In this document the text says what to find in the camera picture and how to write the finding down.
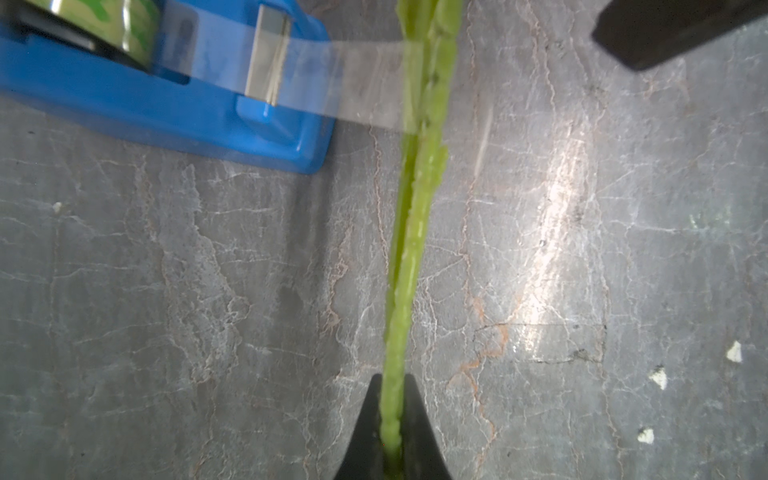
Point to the clear adhesive tape strip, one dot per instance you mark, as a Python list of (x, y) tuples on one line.
[(348, 81)]

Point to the pink artificial flower bouquet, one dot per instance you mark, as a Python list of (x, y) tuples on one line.
[(429, 29)]

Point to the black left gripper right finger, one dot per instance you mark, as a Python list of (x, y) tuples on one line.
[(421, 455)]

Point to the blue tape dispenser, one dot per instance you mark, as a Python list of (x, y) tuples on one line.
[(94, 63)]

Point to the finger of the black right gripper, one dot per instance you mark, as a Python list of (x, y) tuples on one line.
[(642, 34)]

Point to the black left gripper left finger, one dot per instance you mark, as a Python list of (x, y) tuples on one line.
[(364, 457)]

